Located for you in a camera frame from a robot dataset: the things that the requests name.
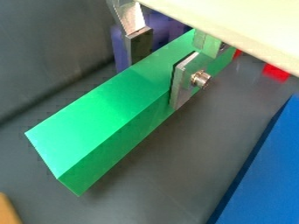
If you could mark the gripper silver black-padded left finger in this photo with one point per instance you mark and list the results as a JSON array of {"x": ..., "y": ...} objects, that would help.
[{"x": 137, "y": 35}]

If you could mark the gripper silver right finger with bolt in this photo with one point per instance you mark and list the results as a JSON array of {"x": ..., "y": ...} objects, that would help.
[{"x": 190, "y": 70}]

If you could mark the long green block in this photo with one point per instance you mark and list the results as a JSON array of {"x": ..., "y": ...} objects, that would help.
[{"x": 84, "y": 139}]

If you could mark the purple block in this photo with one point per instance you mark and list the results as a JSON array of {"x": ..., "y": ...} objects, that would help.
[{"x": 167, "y": 30}]

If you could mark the red stepped block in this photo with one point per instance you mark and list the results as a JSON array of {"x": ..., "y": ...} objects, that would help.
[{"x": 264, "y": 69}]

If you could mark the long blue block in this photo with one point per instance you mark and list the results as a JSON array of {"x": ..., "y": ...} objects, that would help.
[{"x": 263, "y": 194}]

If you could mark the orange white block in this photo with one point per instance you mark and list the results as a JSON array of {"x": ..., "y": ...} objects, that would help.
[{"x": 8, "y": 215}]

